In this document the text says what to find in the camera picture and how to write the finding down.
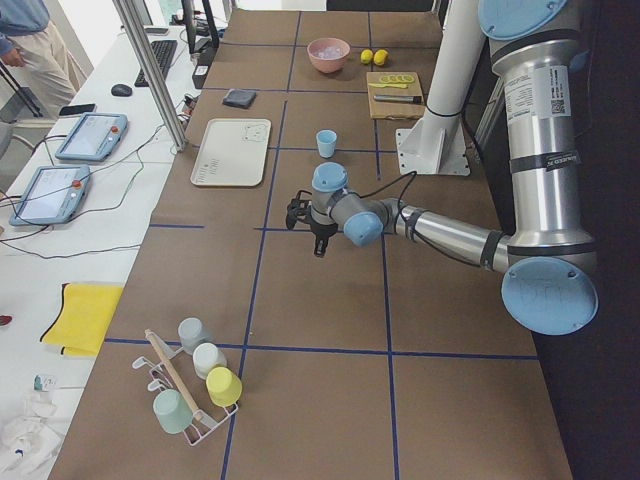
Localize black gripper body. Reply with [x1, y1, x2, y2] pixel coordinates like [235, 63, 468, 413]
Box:
[309, 217, 338, 241]

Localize clear ice cubes pile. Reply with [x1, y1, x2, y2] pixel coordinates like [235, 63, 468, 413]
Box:
[312, 44, 344, 60]

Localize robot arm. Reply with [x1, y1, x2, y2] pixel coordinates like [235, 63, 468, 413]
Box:
[286, 1, 599, 335]

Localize light blue plastic cup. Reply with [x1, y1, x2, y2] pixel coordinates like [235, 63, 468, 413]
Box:
[316, 129, 337, 159]

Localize grey cup on rack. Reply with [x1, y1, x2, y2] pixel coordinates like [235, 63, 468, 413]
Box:
[178, 317, 214, 355]

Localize white cup on rack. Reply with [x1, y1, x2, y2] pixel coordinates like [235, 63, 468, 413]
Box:
[192, 342, 227, 380]

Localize yellow cup on rack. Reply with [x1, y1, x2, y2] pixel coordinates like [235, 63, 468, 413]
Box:
[206, 366, 243, 407]

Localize green cup on rack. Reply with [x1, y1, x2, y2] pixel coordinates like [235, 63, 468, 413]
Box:
[153, 389, 193, 434]

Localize cream bear serving tray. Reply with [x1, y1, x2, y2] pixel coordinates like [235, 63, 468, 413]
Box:
[190, 118, 271, 187]

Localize bamboo cutting board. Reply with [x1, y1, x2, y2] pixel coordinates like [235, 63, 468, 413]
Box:
[366, 72, 425, 120]

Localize steel muddler black tip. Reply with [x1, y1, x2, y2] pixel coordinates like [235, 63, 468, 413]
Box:
[373, 94, 422, 105]

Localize yellow plastic knife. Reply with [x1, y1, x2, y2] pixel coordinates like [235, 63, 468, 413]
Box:
[367, 83, 409, 90]

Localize grey folded cloth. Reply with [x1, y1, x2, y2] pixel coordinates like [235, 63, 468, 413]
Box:
[222, 88, 257, 109]

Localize pink bowl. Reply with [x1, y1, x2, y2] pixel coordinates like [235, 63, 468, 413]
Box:
[307, 37, 351, 74]

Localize whole yellow lemon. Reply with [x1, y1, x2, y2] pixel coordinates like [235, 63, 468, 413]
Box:
[360, 49, 374, 65]
[373, 49, 389, 67]

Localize black power adapter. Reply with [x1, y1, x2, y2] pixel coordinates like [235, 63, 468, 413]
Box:
[192, 65, 210, 89]

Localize black keyboard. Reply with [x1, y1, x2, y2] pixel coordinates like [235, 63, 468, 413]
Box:
[134, 40, 177, 87]

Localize black computer mouse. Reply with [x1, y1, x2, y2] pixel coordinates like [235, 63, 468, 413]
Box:
[110, 84, 133, 97]

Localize blue teach pendant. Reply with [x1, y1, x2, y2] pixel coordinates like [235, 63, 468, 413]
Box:
[9, 165, 91, 226]
[55, 113, 128, 162]

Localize yellow cloth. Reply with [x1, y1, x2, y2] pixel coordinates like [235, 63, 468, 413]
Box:
[40, 283, 123, 357]

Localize person in blue sweater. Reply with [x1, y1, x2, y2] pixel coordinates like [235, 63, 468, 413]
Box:
[1, 0, 80, 118]

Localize white crumpled cloth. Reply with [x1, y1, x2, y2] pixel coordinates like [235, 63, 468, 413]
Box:
[1, 391, 63, 479]

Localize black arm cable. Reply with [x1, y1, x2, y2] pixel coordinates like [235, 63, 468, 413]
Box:
[357, 170, 496, 269]

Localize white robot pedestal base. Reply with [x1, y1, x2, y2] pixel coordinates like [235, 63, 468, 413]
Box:
[396, 0, 486, 176]

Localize aluminium frame post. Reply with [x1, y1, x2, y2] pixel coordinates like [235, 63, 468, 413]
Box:
[113, 0, 187, 152]

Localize wooden rack handle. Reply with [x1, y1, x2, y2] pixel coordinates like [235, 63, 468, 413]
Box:
[145, 329, 203, 421]

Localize white wire cup rack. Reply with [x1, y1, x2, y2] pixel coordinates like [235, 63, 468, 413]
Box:
[131, 346, 240, 446]

